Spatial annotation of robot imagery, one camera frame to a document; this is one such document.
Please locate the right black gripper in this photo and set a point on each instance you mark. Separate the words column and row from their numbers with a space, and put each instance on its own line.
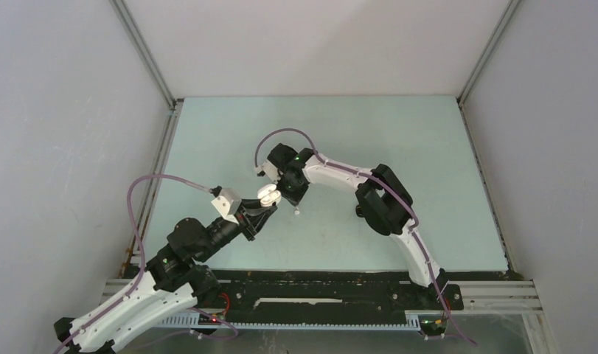
column 294, row 198

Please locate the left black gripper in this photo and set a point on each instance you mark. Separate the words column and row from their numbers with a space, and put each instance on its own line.
column 253, row 217

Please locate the white earbud charging case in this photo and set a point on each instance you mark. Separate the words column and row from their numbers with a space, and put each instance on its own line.
column 269, row 195

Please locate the black earbud charging case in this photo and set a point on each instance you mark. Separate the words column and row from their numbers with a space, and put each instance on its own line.
column 359, row 212

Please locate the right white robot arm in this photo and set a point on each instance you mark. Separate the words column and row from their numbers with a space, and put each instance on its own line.
column 382, row 201

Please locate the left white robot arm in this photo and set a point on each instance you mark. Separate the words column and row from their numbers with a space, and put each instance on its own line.
column 175, row 279

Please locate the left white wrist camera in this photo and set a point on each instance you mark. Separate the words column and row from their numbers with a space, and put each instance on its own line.
column 226, row 201

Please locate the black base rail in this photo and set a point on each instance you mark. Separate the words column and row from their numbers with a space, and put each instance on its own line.
column 327, row 298

